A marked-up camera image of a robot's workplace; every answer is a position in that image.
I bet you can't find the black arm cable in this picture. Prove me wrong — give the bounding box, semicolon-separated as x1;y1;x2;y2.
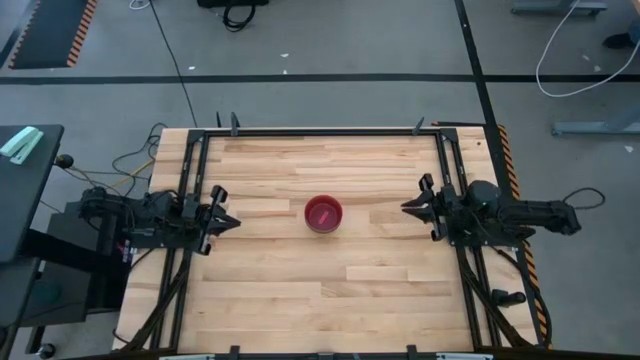
64;121;169;201
562;186;607;212

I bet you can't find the black coiled floor cable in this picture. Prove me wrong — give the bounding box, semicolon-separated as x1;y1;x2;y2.
221;3;258;34

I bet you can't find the black equipment cart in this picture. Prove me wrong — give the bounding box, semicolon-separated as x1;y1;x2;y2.
19;199;132;327

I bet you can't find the mint green stapler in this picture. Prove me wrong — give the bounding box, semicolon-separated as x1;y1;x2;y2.
0;125;45;166

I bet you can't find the black handle clamp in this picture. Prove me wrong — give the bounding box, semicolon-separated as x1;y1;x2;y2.
491;288;528;308

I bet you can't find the grey table foot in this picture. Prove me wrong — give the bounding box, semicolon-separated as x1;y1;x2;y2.
510;0;609;16
550;118;640;138

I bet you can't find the yellow cable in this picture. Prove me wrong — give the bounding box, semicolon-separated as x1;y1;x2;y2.
111;158;157;189

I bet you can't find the person's shoe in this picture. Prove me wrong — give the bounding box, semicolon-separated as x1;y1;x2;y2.
601;31;639;51

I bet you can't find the white floor cable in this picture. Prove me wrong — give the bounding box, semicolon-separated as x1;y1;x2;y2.
535;0;640;99

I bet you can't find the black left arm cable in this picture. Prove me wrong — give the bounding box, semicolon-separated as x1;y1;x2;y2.
64;121;169;201

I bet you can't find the thin black floor cable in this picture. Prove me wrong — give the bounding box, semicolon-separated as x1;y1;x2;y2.
148;0;199;129

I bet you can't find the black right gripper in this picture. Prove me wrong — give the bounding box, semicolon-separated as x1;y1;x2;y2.
401;173;469;242

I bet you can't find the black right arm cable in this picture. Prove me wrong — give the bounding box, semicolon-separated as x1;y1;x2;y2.
562;186;607;212

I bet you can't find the pink plastic bowl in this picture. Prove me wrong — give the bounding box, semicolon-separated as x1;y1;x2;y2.
303;194;345;235

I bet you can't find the orange black hazard tape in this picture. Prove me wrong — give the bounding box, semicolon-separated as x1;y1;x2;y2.
496;124;554;350

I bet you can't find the black mat with striped edges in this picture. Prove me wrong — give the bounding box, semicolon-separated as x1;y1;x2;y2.
7;0;99;70

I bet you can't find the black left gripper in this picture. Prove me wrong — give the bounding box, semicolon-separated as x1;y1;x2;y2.
182;185;242;255

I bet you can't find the black side table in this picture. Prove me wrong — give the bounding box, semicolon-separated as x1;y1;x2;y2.
0;123;65;265

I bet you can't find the black table frame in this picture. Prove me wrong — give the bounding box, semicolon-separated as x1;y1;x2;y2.
117;127;544;354

